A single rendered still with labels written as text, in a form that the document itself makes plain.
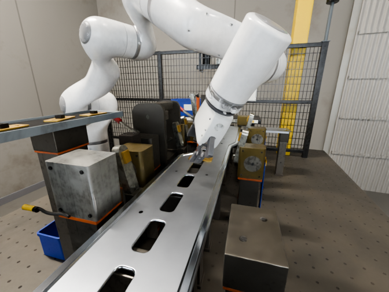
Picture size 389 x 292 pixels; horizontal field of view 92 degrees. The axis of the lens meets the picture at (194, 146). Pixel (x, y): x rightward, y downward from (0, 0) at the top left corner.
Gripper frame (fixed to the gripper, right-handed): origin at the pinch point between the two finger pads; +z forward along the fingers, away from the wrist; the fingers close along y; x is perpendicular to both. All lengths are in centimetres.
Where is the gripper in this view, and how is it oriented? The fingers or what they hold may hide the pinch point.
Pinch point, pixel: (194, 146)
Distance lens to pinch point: 51.2
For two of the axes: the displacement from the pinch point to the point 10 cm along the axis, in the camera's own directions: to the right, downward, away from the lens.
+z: -3.8, 6.1, 6.9
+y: -0.9, -7.7, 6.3
